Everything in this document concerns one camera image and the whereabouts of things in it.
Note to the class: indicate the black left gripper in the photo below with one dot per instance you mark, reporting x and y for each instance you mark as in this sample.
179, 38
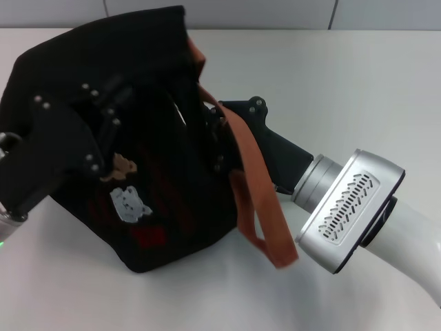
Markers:
51, 148

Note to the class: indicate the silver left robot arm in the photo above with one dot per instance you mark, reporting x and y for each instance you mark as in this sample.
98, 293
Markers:
8, 224

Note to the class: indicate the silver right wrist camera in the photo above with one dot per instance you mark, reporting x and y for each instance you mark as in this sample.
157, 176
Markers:
351, 207

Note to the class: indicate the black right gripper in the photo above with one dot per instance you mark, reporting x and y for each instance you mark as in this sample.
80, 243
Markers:
282, 155

